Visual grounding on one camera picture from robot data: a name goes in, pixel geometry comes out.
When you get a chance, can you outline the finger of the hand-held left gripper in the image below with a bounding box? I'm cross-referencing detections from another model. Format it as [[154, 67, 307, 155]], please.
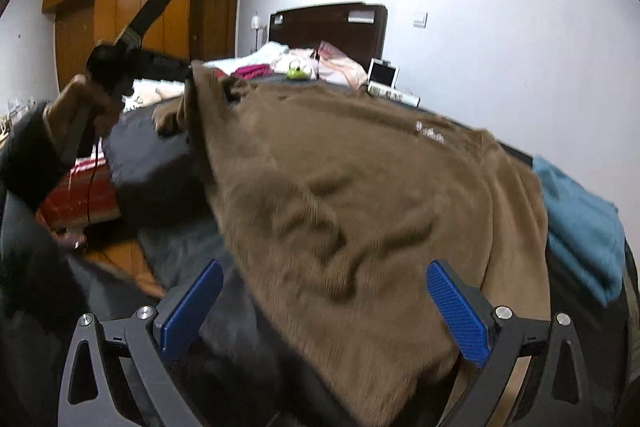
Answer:
[[161, 56, 196, 82]]

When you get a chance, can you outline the white framed tablet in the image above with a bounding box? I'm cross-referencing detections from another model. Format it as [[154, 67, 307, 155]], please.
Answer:
[[367, 58, 401, 88]]

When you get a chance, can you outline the person's dark clothing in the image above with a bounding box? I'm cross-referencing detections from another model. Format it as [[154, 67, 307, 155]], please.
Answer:
[[0, 187, 151, 427]]

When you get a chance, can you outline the cream garment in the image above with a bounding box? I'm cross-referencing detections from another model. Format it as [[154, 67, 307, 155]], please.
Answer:
[[122, 79, 186, 110]]

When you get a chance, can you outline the person's left hand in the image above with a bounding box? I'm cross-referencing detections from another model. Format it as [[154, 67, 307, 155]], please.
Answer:
[[42, 74, 126, 142]]

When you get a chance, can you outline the black cable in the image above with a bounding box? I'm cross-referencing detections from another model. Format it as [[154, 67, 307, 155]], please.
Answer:
[[84, 134, 101, 228]]

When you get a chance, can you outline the pink pillow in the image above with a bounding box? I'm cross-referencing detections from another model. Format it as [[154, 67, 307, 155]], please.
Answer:
[[317, 41, 368, 88]]

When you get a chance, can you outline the brown fleece garment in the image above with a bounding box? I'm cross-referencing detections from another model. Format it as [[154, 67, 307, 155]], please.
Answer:
[[152, 59, 551, 427]]

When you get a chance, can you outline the purple floral bedsheet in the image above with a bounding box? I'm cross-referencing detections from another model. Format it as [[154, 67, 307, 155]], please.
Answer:
[[40, 157, 121, 224]]

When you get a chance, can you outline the black bed cover cloth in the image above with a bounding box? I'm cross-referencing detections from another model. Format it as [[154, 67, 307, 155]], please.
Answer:
[[65, 72, 631, 427]]

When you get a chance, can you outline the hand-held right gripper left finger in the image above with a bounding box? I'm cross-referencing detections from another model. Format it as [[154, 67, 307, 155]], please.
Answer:
[[59, 258, 225, 427]]

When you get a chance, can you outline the dark wooden headboard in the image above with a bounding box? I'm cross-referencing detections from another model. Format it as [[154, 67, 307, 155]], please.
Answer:
[[268, 3, 388, 68]]

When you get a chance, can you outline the blue folded garment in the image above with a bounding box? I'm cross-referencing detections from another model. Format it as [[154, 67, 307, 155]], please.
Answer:
[[531, 157, 626, 305]]

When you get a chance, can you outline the bedside lamp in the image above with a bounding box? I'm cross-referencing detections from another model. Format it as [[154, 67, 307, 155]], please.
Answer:
[[250, 13, 265, 52]]

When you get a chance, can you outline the magenta folded garment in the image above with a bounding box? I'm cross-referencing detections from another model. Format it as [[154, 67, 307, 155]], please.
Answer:
[[235, 64, 273, 81]]

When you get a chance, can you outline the white duvet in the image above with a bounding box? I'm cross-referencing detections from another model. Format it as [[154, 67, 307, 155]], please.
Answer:
[[205, 42, 291, 74]]

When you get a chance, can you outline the photo collage frame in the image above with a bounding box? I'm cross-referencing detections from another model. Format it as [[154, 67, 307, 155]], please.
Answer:
[[367, 84, 421, 108]]

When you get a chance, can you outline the wooden door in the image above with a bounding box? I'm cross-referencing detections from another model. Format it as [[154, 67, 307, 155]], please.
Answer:
[[190, 0, 240, 62]]

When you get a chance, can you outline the wooden wardrobe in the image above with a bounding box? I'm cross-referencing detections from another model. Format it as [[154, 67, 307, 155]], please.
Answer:
[[42, 0, 256, 92]]

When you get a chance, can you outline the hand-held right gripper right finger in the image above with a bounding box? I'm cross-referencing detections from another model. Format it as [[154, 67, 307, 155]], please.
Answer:
[[426, 259, 593, 427]]

